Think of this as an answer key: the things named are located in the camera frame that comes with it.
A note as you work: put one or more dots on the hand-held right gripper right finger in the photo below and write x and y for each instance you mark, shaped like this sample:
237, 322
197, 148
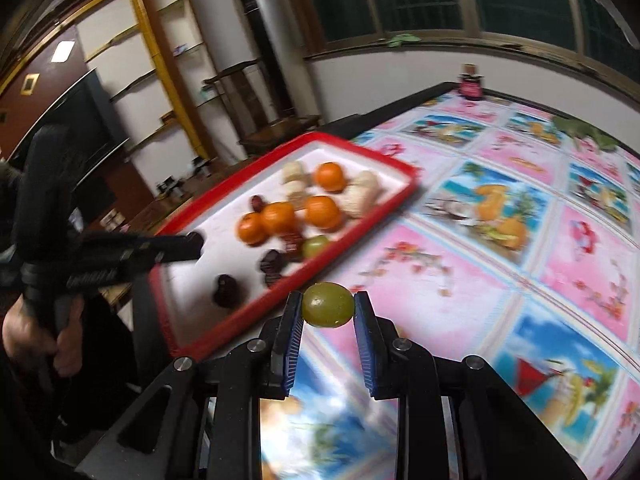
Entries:
362, 350

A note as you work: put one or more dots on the small red bottle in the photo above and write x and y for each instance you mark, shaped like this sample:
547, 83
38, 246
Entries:
470, 85

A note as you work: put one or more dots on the dark wooden armchair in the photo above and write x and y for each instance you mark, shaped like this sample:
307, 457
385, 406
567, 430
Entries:
280, 127

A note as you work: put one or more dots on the person's left hand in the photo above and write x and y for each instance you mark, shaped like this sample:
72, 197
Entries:
30, 335

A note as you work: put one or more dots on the green grape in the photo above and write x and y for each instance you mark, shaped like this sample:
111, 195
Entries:
327, 304
316, 246

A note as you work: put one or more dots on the teal packet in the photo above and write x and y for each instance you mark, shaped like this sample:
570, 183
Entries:
205, 92

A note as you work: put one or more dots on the dark wooden cabinet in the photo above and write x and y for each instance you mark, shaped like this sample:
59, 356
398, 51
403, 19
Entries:
125, 185

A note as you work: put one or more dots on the orange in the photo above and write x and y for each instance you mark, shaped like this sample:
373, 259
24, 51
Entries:
324, 211
331, 176
279, 217
251, 228

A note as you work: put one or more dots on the green cloth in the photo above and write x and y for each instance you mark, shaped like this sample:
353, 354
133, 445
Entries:
402, 39

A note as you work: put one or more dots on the white label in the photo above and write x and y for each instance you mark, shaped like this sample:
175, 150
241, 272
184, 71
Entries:
62, 51

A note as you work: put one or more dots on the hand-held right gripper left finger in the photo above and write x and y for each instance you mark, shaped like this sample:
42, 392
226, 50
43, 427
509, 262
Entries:
290, 345

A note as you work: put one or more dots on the black television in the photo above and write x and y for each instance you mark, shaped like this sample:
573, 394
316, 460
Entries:
85, 115

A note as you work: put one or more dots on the pink printed tablecloth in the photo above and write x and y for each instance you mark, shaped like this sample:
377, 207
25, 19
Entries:
450, 270

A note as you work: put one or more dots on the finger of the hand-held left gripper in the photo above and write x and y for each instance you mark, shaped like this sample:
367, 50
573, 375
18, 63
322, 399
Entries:
180, 247

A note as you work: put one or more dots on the beige cake piece right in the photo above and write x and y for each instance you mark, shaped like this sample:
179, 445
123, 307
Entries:
356, 202

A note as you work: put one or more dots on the small white packet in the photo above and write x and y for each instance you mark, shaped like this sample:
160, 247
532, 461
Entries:
180, 50

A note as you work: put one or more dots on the tall standing air conditioner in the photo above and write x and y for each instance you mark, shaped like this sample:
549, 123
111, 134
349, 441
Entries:
260, 35

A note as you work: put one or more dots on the white power strip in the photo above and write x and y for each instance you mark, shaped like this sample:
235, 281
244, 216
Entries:
112, 220

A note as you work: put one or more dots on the black-framed table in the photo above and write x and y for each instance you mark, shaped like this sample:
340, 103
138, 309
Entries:
380, 110

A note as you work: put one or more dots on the yellow-framed wall shelf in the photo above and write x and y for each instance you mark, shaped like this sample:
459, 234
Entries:
162, 60

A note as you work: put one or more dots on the yellow framed sticker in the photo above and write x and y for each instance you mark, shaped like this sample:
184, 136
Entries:
30, 84

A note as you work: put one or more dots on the red-rimmed white tray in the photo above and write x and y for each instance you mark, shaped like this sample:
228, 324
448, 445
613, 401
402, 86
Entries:
225, 245

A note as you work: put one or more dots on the dark dried date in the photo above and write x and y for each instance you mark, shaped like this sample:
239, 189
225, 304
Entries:
227, 290
272, 261

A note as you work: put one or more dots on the black charger dock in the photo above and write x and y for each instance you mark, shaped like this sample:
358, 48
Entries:
201, 166
170, 186

